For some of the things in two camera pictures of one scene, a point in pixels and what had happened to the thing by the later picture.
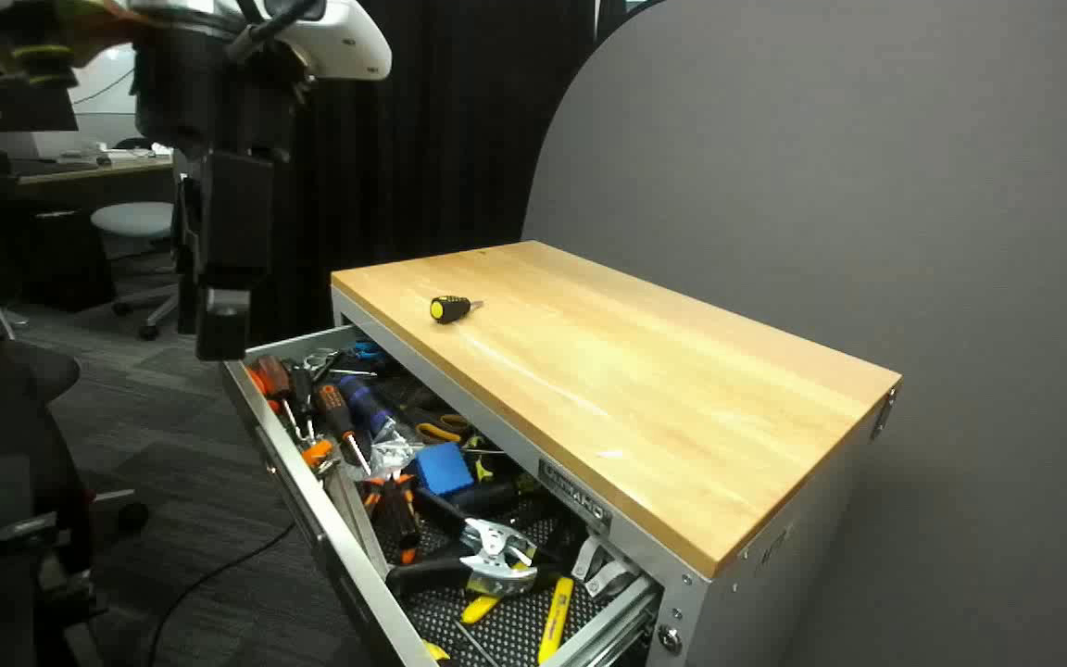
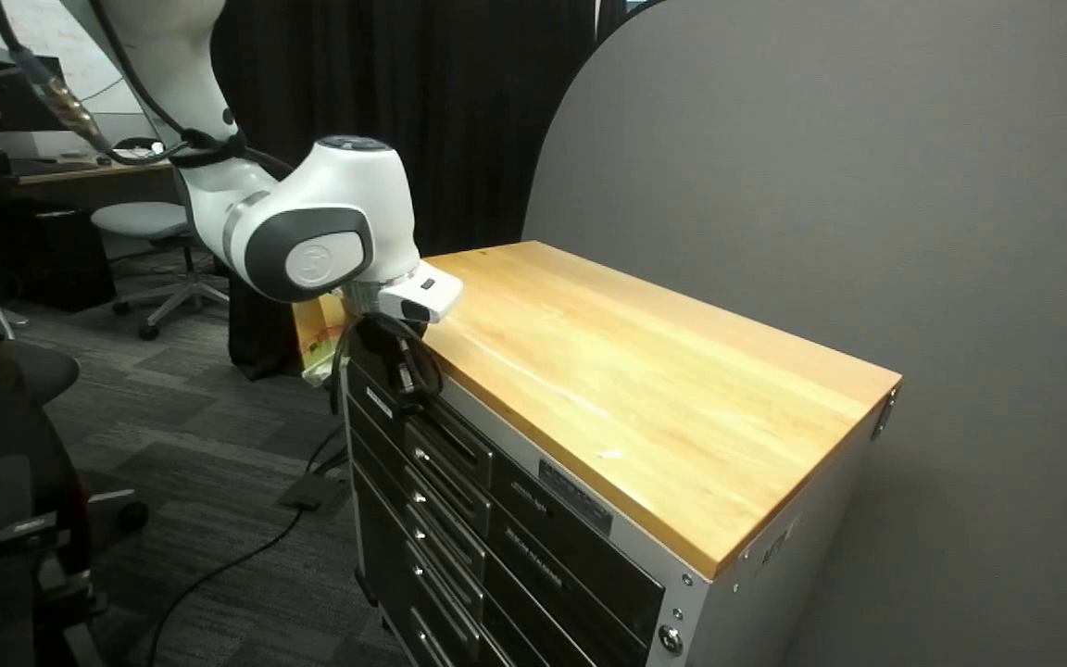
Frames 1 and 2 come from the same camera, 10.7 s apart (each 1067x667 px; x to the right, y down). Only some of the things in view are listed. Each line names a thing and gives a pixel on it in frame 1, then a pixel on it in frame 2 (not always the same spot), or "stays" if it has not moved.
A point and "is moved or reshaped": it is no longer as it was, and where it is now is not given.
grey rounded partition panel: x=930 y=192 stays
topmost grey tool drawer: x=467 y=557 is moved or reshaped
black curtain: x=446 y=149 stays
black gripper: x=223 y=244 to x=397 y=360
